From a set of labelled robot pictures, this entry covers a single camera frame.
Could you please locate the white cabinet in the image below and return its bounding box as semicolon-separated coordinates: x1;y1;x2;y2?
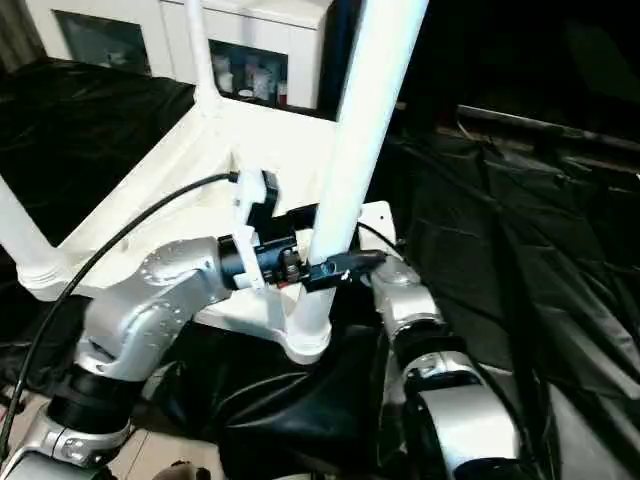
25;0;336;109

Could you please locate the black plastic mat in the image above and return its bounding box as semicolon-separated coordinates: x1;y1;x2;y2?
0;55;640;480

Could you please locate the grey curtain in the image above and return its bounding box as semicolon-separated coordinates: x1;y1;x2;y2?
0;0;49;73

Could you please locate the black left robot foot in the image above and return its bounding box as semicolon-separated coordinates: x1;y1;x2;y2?
160;462;206;480

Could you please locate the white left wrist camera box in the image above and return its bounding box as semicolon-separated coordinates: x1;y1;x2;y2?
232;168;283;293

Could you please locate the grey metal bar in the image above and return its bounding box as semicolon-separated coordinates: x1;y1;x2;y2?
455;105;640;151

